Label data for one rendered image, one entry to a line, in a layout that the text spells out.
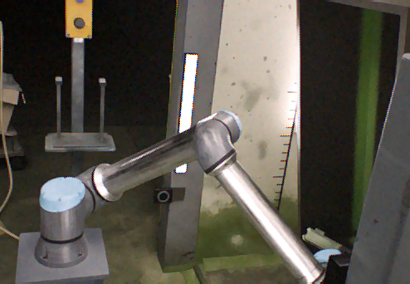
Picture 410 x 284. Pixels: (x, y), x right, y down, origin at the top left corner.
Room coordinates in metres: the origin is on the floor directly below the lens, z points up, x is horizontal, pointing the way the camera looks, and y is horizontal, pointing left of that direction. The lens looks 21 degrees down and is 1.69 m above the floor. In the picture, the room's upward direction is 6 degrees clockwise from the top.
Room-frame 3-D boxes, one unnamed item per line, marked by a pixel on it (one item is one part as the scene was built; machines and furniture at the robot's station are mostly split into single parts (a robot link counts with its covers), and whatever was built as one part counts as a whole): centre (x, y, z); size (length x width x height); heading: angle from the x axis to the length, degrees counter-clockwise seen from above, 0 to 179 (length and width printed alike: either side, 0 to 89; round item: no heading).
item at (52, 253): (1.48, 0.47, 0.69); 0.19 x 0.19 x 0.10
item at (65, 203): (1.49, 0.47, 0.83); 0.17 x 0.15 x 0.18; 160
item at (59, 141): (2.20, 0.61, 0.95); 0.26 x 0.15 x 0.32; 109
